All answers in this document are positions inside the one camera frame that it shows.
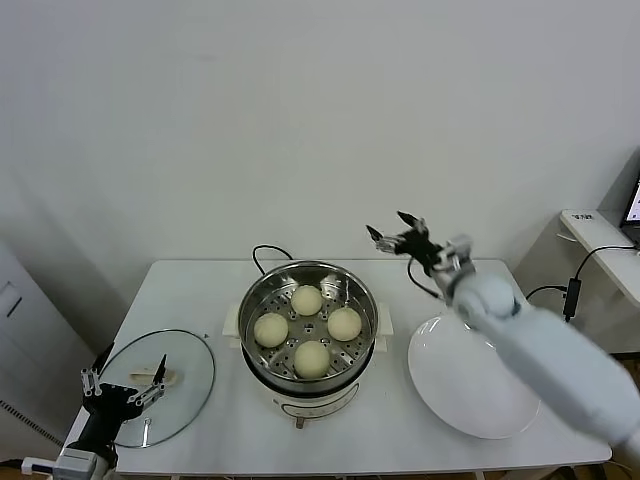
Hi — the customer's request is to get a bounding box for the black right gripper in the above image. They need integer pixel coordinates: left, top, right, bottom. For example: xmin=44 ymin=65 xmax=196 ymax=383
xmin=366 ymin=211 xmax=446 ymax=269

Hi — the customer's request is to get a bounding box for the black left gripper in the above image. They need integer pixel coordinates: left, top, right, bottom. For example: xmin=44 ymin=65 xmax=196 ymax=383
xmin=81 ymin=342 xmax=169 ymax=426

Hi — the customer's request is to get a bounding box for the round glass pot lid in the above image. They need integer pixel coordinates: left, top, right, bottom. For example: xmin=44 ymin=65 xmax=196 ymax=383
xmin=92 ymin=328 xmax=217 ymax=448

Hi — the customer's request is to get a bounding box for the white steamed baozi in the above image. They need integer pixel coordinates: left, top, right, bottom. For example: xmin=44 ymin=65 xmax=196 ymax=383
xmin=293 ymin=340 xmax=332 ymax=380
xmin=327 ymin=306 xmax=363 ymax=342
xmin=253 ymin=312 xmax=291 ymax=350
xmin=290 ymin=284 xmax=325 ymax=317

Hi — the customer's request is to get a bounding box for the steel electric steamer pot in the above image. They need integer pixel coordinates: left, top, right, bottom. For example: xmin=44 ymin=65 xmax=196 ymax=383
xmin=222 ymin=259 xmax=396 ymax=386

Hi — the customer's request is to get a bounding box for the large white plate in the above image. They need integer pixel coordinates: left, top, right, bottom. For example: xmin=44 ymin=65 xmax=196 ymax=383
xmin=407 ymin=313 xmax=543 ymax=440

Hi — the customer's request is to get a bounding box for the white electric cooker base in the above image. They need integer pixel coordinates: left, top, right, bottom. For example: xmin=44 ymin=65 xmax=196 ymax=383
xmin=228 ymin=334 xmax=389 ymax=430

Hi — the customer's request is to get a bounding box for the white side desk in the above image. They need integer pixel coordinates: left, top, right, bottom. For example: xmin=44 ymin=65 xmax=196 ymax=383
xmin=558 ymin=208 xmax=640 ymax=301

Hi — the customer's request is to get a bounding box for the open laptop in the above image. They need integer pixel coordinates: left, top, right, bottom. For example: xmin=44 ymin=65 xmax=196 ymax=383
xmin=619 ymin=172 xmax=640 ymax=250

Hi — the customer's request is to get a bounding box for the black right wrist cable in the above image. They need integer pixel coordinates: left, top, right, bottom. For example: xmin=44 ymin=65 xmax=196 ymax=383
xmin=407 ymin=257 xmax=444 ymax=301

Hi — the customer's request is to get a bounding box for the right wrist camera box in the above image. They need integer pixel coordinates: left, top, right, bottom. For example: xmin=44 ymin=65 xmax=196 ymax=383
xmin=442 ymin=233 xmax=475 ymax=274

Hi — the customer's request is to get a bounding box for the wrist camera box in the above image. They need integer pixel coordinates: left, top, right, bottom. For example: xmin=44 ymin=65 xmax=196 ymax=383
xmin=57 ymin=446 xmax=97 ymax=477
xmin=442 ymin=233 xmax=475 ymax=274

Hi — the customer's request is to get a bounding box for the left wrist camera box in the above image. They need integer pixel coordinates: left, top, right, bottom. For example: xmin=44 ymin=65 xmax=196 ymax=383
xmin=57 ymin=446 xmax=97 ymax=477

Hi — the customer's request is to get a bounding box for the black cooker power cord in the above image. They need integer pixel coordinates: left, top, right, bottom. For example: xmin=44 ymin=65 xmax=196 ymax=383
xmin=252 ymin=243 xmax=296 ymax=279

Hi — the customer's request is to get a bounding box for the black cable with adapter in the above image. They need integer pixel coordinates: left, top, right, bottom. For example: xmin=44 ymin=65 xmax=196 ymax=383
xmin=524 ymin=244 xmax=640 ymax=324

